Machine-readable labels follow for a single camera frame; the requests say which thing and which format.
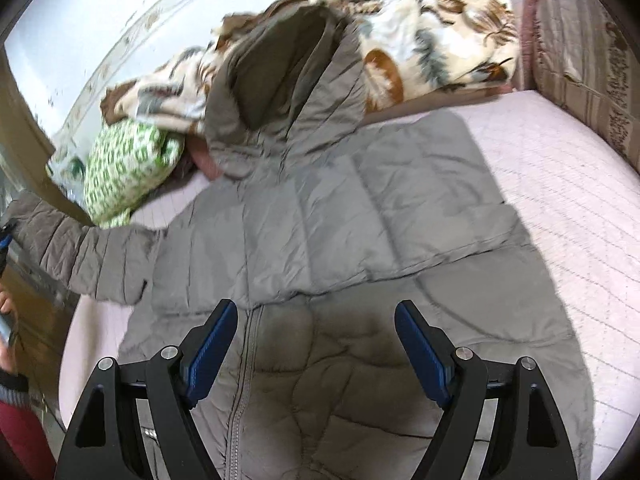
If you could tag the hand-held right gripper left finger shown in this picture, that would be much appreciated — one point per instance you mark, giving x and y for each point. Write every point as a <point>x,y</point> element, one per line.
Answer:
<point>215,345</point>

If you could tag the cream leaf print blanket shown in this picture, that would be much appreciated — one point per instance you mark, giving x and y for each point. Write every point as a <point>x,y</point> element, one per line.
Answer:
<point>440,45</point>

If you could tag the grey quilted blanket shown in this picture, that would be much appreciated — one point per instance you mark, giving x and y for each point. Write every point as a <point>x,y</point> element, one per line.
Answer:
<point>350,210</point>

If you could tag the striped beige cushion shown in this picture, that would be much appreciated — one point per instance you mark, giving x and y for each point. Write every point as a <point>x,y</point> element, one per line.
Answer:
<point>575,50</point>

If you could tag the green patterned pillow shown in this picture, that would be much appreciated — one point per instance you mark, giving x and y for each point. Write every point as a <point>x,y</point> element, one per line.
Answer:
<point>125,170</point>

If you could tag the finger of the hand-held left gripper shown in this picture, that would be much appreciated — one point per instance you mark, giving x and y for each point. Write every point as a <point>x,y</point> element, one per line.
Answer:
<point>5,245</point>

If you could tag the white green printed cloth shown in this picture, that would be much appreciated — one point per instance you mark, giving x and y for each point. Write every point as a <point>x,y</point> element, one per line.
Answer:
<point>62,167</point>

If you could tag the person's left hand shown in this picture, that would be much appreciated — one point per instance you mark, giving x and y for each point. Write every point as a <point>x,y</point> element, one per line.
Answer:
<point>4,301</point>

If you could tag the pink rolled cloth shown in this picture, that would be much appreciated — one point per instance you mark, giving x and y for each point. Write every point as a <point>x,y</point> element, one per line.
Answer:
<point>205,162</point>

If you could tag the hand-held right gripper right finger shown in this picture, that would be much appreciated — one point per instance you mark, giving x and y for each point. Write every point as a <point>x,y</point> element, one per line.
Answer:
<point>425,355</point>

